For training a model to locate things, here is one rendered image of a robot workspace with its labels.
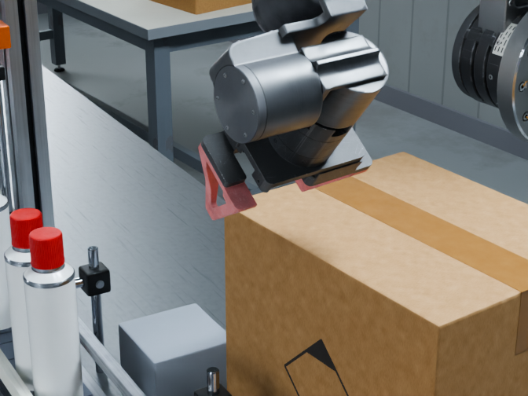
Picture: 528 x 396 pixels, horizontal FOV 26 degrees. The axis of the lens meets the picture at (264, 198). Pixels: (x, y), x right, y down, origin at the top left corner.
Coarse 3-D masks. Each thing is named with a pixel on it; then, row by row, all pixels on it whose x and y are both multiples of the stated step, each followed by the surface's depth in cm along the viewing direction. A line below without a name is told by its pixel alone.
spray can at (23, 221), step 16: (32, 208) 119; (16, 224) 117; (32, 224) 117; (16, 240) 118; (16, 256) 118; (16, 272) 118; (16, 288) 119; (16, 304) 120; (16, 320) 121; (16, 336) 122; (16, 352) 123; (16, 368) 124; (32, 384) 123
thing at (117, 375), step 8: (80, 320) 123; (80, 328) 121; (88, 328) 121; (80, 336) 120; (88, 336) 119; (88, 344) 118; (96, 344) 118; (88, 352) 119; (96, 352) 117; (104, 352) 116; (96, 360) 117; (104, 360) 115; (112, 360) 115; (104, 368) 115; (112, 368) 114; (120, 368) 114; (112, 376) 113; (120, 376) 112; (128, 376) 112; (120, 384) 112; (128, 384) 111; (136, 384) 111; (128, 392) 110; (136, 392) 110
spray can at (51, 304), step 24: (48, 240) 112; (48, 264) 113; (24, 288) 115; (48, 288) 113; (72, 288) 115; (48, 312) 114; (72, 312) 116; (48, 336) 116; (72, 336) 117; (48, 360) 117; (72, 360) 118; (48, 384) 118; (72, 384) 119
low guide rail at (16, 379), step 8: (0, 352) 125; (0, 360) 124; (8, 360) 124; (0, 368) 123; (8, 368) 122; (0, 376) 124; (8, 376) 121; (16, 376) 121; (8, 384) 121; (16, 384) 120; (24, 384) 120; (16, 392) 119; (24, 392) 118
